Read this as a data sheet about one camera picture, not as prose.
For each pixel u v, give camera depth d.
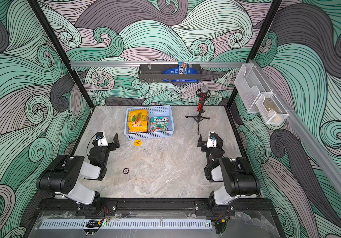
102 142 0.76
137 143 0.98
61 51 0.88
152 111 1.14
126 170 0.86
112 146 0.81
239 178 0.44
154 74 0.95
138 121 0.99
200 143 0.80
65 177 0.45
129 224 0.70
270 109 0.65
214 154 0.68
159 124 1.04
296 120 0.59
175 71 0.92
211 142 0.77
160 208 0.74
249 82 0.95
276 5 0.70
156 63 0.94
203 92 0.95
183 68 0.90
